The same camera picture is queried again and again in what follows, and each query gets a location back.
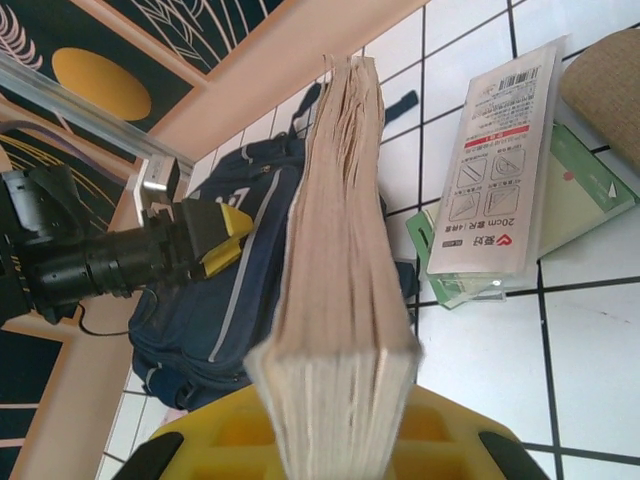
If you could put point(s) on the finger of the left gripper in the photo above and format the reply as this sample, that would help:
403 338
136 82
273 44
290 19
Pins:
222 260
215 222

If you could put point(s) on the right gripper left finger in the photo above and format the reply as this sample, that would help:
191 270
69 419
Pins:
220 440

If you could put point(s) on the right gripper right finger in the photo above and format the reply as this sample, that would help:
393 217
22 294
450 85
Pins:
450 440

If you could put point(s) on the pink pencil case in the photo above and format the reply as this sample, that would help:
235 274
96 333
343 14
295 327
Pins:
172 416

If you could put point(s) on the navy blue backpack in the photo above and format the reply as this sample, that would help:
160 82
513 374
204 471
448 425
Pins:
200 320

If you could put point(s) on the dark blue book QR codes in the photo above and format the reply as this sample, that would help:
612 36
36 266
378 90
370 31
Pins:
340 250

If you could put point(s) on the white ruler set package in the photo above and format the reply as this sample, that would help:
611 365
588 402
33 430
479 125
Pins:
490 175

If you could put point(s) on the green notepad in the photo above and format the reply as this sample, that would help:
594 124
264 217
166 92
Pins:
580 200

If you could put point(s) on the tan glasses case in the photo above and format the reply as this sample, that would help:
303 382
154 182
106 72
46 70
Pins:
610 100

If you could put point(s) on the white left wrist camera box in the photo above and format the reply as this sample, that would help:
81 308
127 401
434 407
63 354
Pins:
150 175

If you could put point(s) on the aluminium corner post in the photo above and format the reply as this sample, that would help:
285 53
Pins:
75 107

